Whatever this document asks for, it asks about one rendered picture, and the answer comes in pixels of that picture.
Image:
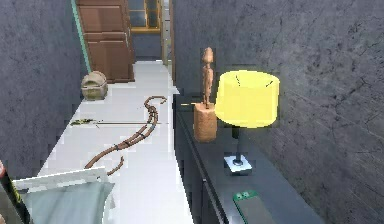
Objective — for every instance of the beige round basket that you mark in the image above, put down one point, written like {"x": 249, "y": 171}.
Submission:
{"x": 94, "y": 85}

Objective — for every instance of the thin arrow with green feathers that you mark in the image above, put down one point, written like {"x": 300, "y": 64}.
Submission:
{"x": 100, "y": 122}

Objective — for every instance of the brown curved wooden bow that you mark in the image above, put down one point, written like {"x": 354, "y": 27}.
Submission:
{"x": 140, "y": 133}

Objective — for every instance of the black sideboard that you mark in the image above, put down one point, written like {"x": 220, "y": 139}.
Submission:
{"x": 216, "y": 173}

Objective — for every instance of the pale blue pillow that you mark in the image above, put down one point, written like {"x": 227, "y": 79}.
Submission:
{"x": 70, "y": 203}

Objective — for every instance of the yellow shade table lamp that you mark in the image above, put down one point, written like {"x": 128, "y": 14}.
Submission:
{"x": 246, "y": 98}

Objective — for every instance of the wooden figure statue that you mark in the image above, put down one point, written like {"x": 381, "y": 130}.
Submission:
{"x": 206, "y": 116}

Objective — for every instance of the yellow framed window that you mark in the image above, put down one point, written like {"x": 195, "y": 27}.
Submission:
{"x": 144, "y": 15}

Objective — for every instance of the green edged grey phone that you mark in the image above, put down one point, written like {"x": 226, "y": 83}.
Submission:
{"x": 253, "y": 208}

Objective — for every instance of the brown wooden wardrobe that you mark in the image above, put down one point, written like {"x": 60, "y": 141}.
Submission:
{"x": 106, "y": 36}

